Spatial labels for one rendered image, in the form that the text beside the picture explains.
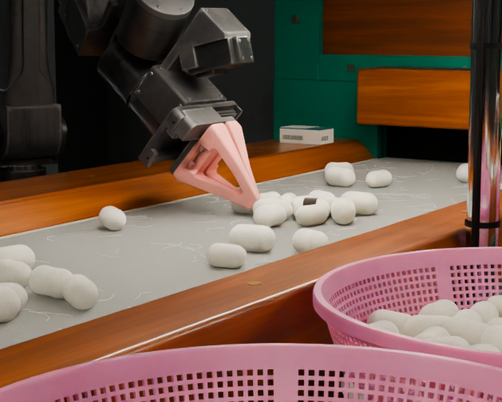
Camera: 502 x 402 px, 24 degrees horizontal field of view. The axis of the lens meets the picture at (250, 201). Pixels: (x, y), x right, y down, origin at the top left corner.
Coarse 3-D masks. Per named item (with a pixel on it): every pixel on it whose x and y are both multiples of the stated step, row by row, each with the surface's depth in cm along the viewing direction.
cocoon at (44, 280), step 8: (32, 272) 75; (40, 272) 75; (48, 272) 75; (56, 272) 74; (64, 272) 74; (32, 280) 75; (40, 280) 75; (48, 280) 74; (56, 280) 74; (32, 288) 75; (40, 288) 75; (48, 288) 74; (56, 288) 74; (56, 296) 74
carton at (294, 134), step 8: (280, 128) 148; (288, 128) 147; (296, 128) 147; (304, 128) 146; (312, 128) 146; (320, 128) 146; (328, 128) 147; (280, 136) 148; (288, 136) 148; (296, 136) 147; (304, 136) 146; (312, 136) 146; (320, 136) 145; (328, 136) 147; (320, 144) 145
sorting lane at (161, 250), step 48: (336, 192) 122; (384, 192) 122; (432, 192) 122; (0, 240) 95; (48, 240) 95; (96, 240) 95; (144, 240) 95; (192, 240) 95; (288, 240) 95; (336, 240) 95; (144, 288) 78; (0, 336) 66
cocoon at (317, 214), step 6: (318, 204) 102; (300, 210) 101; (306, 210) 101; (312, 210) 101; (318, 210) 102; (324, 210) 102; (300, 216) 101; (306, 216) 101; (312, 216) 101; (318, 216) 102; (324, 216) 102; (300, 222) 101; (306, 222) 101; (312, 222) 102; (318, 222) 102
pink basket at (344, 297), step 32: (384, 256) 74; (416, 256) 75; (448, 256) 76; (480, 256) 76; (320, 288) 65; (352, 288) 71; (384, 288) 73; (416, 288) 74; (448, 288) 75; (352, 320) 58; (416, 352) 54; (448, 352) 53; (480, 352) 52
